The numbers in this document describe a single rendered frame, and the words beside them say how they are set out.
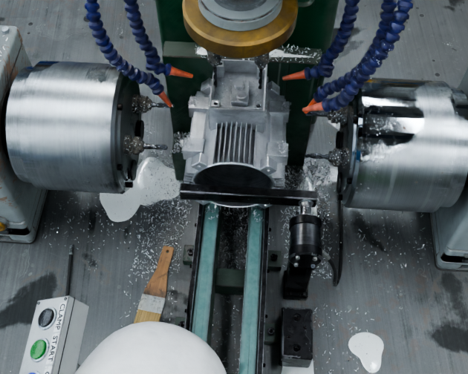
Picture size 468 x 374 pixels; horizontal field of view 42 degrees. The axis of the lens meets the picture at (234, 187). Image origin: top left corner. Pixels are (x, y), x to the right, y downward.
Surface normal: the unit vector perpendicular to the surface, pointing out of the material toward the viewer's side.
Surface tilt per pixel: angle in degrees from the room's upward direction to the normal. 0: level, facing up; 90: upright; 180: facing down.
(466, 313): 0
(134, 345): 35
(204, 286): 0
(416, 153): 43
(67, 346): 61
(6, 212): 90
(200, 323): 0
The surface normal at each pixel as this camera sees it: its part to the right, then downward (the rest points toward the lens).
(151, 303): 0.00, -0.53
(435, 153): -0.05, 0.20
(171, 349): 0.37, -0.79
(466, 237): -0.07, 0.84
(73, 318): 0.87, -0.20
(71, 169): -0.07, 0.66
